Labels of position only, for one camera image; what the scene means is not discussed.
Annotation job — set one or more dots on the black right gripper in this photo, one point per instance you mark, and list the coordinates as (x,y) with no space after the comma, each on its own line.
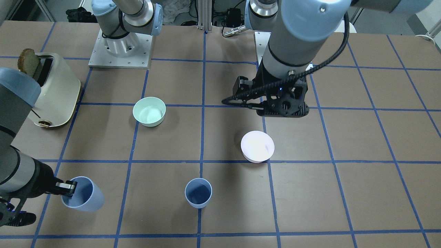
(44,179)

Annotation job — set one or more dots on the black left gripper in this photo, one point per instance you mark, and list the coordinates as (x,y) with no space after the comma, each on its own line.
(265,80)

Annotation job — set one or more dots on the light blue plastic cup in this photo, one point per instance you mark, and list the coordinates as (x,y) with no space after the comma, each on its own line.
(87,196)

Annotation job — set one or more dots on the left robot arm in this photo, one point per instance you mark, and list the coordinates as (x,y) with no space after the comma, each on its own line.
(298,28)

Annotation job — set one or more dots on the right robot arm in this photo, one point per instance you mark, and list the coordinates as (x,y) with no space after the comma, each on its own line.
(19,92)

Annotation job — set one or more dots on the pink plastic bowl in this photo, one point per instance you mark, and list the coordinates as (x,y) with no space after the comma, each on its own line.
(257,146)

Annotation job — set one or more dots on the black power adapter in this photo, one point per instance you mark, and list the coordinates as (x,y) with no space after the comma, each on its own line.
(233,17)

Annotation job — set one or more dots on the cream white toaster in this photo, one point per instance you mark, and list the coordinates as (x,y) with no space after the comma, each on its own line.
(60,88)

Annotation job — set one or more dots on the mint green plastic bowl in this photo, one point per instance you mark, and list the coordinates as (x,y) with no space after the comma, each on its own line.
(149,111)

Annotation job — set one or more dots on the dark blue plastic cup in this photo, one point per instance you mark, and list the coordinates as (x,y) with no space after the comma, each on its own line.
(198,192)

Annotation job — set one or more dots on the toast slice in toaster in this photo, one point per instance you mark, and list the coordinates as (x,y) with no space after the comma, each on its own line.
(28,62)

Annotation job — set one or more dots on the black cloth in background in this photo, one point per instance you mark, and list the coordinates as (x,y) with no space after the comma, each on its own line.
(80,15)

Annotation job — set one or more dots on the aluminium frame post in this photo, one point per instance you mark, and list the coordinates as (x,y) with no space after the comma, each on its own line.
(204,15)

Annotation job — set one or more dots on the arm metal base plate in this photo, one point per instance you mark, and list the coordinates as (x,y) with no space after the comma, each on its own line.
(130,52)

